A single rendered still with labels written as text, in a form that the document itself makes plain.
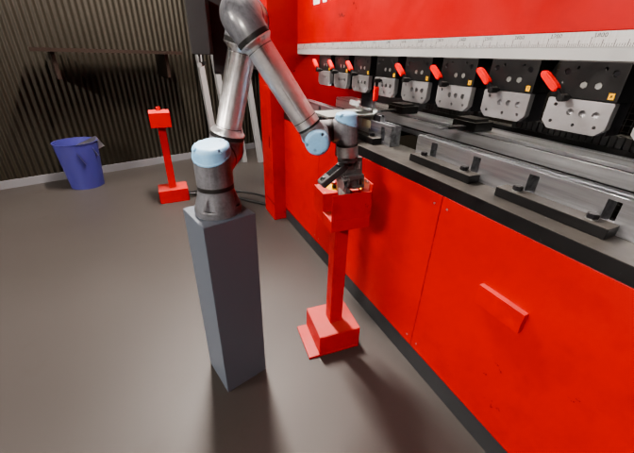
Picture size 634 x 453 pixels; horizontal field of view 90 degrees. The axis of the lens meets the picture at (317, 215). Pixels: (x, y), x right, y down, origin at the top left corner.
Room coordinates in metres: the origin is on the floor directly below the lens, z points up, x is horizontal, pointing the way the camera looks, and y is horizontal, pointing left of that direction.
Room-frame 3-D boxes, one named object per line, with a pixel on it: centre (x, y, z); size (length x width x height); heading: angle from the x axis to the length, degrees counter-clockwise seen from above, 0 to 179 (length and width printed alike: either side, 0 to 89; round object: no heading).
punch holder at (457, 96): (1.22, -0.50, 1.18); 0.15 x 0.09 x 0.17; 27
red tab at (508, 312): (0.75, -0.56, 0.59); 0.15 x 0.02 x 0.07; 27
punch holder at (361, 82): (1.76, -0.23, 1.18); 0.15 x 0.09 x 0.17; 27
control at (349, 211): (1.16, -0.09, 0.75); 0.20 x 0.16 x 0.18; 20
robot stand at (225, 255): (0.97, 0.33, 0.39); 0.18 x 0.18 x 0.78; 40
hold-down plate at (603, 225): (0.81, -0.65, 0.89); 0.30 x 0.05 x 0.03; 27
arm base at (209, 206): (0.97, 0.33, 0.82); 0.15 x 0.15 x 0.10
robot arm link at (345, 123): (1.11, -0.09, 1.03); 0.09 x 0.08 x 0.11; 91
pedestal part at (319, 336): (1.15, -0.07, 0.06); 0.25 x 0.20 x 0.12; 110
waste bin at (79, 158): (3.06, 2.35, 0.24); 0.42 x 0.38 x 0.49; 130
